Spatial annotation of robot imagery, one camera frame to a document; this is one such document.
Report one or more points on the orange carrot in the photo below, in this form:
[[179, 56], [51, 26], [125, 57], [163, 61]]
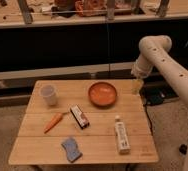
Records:
[[55, 120]]

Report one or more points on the small snack box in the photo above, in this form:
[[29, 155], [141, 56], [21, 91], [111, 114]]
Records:
[[80, 117]]

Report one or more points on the translucent plastic cup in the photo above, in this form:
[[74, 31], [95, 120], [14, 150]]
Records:
[[48, 93]]

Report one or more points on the orange bowl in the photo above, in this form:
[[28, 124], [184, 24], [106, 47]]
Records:
[[102, 94]]

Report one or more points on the cluttered background shelf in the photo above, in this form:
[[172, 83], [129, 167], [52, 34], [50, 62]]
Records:
[[33, 13]]

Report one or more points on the blue sponge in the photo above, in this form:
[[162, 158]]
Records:
[[72, 151]]

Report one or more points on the small cream gripper tip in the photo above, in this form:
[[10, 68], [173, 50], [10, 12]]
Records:
[[137, 85]]

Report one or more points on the black chair base leg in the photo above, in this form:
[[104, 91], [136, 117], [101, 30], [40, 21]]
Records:
[[183, 149]]

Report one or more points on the wooden folding table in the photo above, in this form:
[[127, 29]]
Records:
[[97, 142]]

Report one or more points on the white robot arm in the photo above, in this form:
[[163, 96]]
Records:
[[154, 53]]

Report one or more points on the white tube bottle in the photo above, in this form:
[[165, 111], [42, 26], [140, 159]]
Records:
[[123, 145]]

